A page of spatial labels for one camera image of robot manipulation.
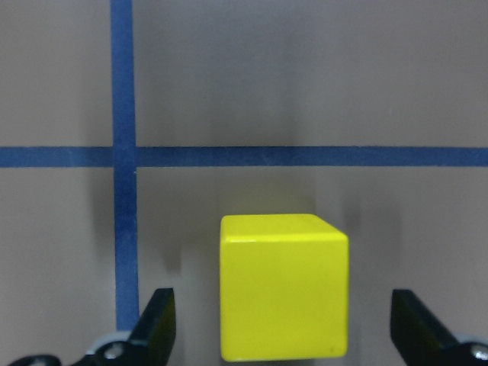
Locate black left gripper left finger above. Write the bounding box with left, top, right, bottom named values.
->
left=82, top=287, right=176, bottom=366

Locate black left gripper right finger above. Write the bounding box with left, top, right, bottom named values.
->
left=390, top=289, right=487, bottom=365

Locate yellow cube block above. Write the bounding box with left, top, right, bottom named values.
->
left=219, top=213, right=349, bottom=362

